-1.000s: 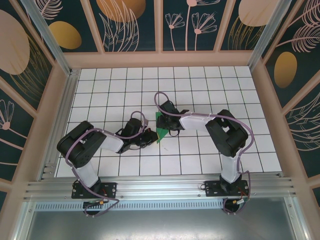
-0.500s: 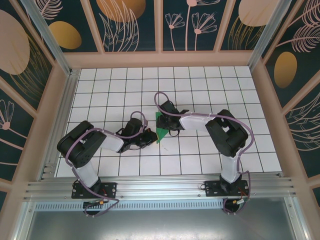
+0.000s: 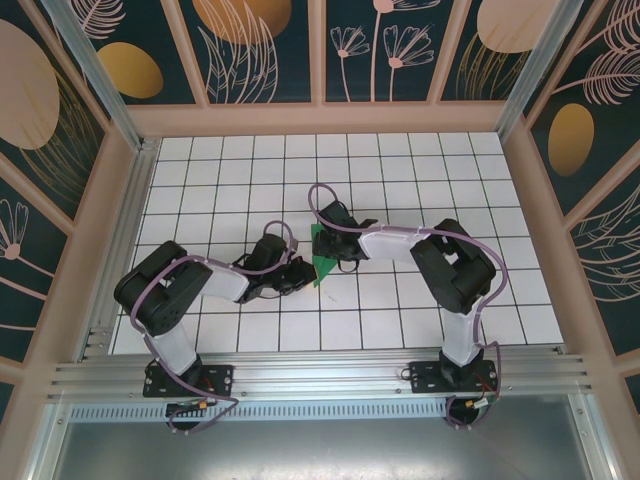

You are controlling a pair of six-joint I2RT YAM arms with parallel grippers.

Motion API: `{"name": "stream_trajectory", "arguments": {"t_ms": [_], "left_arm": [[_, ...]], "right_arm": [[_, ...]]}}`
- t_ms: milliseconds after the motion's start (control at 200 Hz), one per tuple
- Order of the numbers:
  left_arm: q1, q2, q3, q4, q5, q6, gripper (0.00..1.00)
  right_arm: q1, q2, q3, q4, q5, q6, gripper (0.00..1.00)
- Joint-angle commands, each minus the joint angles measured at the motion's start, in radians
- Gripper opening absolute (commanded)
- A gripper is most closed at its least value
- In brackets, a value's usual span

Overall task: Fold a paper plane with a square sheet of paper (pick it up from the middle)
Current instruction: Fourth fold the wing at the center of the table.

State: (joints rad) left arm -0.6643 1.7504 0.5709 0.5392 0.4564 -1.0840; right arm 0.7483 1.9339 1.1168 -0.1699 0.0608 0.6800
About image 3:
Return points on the green square paper sheet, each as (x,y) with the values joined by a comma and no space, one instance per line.
(322,267)

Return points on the grey metal sheet panel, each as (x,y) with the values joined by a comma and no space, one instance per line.
(320,450)

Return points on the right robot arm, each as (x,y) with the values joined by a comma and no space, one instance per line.
(450,270)

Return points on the yellow plug connector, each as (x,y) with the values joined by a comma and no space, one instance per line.
(202,404)
(470,404)

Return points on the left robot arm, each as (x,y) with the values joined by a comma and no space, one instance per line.
(160,290)

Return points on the long aluminium mounting rail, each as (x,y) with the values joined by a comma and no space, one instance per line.
(320,375)

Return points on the aluminium corner post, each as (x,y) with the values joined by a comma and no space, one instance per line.
(95,70)
(537,65)

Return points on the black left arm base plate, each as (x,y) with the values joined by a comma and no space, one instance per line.
(220,380)

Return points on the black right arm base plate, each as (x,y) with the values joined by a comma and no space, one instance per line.
(425,380)

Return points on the aluminium side rail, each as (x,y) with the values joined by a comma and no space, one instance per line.
(135,200)

